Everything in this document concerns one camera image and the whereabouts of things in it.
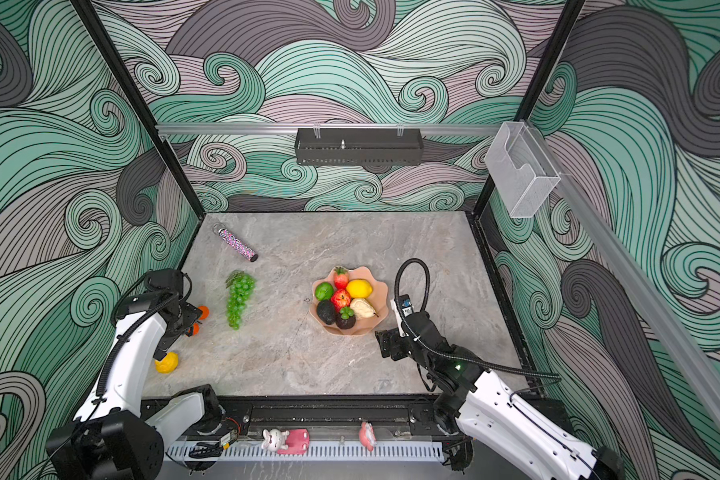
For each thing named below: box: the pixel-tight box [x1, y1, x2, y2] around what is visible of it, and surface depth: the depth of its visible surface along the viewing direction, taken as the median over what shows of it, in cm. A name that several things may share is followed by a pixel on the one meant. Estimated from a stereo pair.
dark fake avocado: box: [316, 300, 337, 325], surface depth 86 cm
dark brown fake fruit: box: [335, 306, 357, 329], surface depth 86 cm
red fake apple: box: [330, 288, 351, 313], surface depth 90 cm
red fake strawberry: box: [333, 265, 349, 290], surface depth 94 cm
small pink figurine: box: [359, 421, 377, 452], surface depth 68 cm
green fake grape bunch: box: [225, 270, 256, 330], surface depth 94 cm
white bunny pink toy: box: [261, 428, 310, 455], surface depth 69 cm
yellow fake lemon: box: [346, 279, 373, 298], surface depth 94 cm
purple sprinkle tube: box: [218, 228, 259, 262], surface depth 109 cm
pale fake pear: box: [350, 298, 379, 319], surface depth 88 cm
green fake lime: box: [314, 281, 335, 301], surface depth 92 cm
